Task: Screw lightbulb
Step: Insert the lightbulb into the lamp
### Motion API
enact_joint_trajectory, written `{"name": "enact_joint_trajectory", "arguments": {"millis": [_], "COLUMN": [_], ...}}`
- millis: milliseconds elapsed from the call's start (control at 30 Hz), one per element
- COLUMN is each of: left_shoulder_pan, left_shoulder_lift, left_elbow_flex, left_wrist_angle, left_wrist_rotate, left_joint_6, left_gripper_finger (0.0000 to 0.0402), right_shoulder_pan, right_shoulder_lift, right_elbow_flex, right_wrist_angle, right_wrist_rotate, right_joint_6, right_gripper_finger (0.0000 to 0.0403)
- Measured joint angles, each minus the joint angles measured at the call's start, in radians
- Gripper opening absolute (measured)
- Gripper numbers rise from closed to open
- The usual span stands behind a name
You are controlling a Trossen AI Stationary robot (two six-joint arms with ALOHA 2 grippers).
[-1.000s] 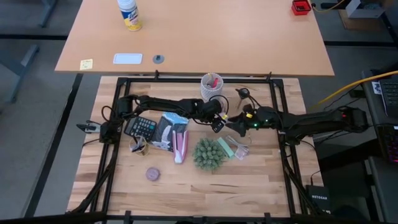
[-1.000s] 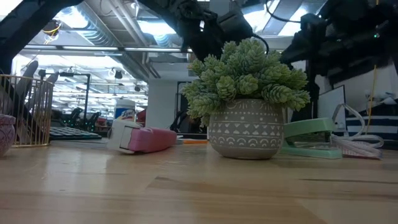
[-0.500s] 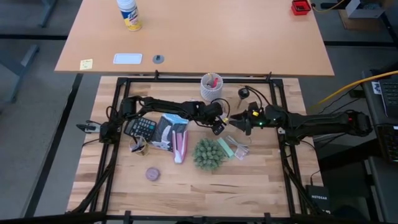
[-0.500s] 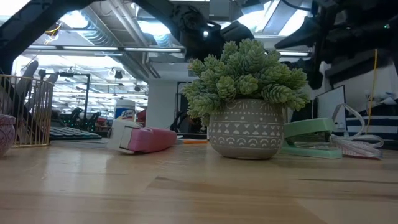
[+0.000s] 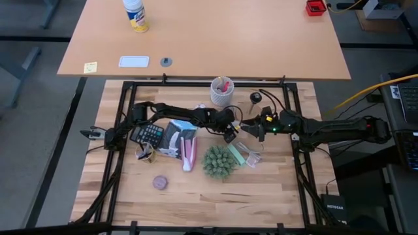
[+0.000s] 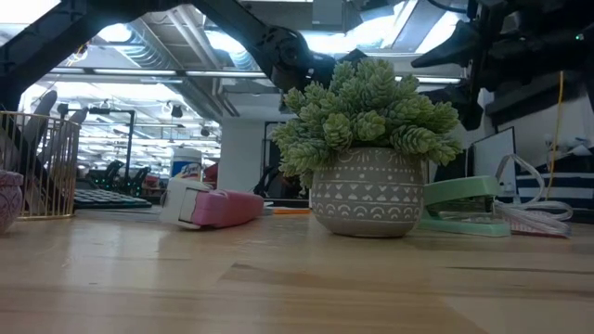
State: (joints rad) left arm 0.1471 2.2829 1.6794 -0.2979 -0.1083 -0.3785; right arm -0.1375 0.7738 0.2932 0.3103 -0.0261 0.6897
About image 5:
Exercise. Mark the black calculator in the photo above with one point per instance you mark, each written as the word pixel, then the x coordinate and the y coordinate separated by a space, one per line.
pixel 147 134

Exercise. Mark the Yellowstone brochure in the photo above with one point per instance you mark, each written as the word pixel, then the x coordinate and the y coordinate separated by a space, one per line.
pixel 174 138

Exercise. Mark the white rectangular card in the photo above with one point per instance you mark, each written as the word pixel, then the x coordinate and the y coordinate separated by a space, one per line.
pixel 134 61

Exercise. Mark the white printed label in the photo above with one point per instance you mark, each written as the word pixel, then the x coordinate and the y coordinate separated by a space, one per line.
pixel 395 92

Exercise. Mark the grey table leg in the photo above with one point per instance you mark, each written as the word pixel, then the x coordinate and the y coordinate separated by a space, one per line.
pixel 23 68
pixel 50 13

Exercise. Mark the beige desk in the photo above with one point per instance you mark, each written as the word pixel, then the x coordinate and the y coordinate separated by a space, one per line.
pixel 212 42

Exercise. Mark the black metal frame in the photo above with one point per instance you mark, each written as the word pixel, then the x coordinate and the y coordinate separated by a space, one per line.
pixel 183 84

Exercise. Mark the clear plastic piece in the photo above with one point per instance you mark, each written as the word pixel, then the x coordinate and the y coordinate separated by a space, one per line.
pixel 253 160

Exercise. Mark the black Netgear router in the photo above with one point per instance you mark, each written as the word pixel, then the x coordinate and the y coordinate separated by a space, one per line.
pixel 334 207

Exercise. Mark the disinfectant wipes canister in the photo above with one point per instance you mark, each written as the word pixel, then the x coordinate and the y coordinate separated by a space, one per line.
pixel 136 16

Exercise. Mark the yellow sticky note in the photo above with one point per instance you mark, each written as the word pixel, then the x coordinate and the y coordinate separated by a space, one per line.
pixel 90 68

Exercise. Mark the backlit black keyboard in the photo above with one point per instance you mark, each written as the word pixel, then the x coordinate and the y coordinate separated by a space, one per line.
pixel 409 150

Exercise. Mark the red marker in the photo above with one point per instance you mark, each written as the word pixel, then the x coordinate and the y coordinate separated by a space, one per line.
pixel 226 87

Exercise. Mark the red plastic box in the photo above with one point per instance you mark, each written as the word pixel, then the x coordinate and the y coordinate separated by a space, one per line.
pixel 315 8

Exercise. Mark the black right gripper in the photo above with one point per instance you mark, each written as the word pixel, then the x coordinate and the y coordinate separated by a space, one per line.
pixel 279 124

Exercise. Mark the green eraser block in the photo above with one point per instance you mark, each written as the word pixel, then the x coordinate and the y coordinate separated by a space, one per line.
pixel 236 155

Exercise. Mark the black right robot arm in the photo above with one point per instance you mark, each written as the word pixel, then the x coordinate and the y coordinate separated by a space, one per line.
pixel 339 129

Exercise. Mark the white textured pen cup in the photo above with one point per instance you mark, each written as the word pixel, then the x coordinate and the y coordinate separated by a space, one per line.
pixel 222 98

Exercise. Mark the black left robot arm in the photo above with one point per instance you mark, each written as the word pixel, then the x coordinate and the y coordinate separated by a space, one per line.
pixel 176 112

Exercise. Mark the white box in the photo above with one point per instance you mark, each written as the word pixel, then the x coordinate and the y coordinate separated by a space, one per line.
pixel 382 9

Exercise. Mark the purple patterned jar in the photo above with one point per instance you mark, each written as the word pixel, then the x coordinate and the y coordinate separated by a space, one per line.
pixel 160 182

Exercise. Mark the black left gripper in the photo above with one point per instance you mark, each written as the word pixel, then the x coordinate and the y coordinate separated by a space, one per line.
pixel 225 120

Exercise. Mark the green succulent in grey pot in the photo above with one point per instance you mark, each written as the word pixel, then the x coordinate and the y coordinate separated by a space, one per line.
pixel 218 162

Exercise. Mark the pink and white stapler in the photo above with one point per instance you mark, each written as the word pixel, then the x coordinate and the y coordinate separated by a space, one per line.
pixel 189 156

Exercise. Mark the grey desk grommet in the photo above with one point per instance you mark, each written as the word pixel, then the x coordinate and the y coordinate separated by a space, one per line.
pixel 166 62

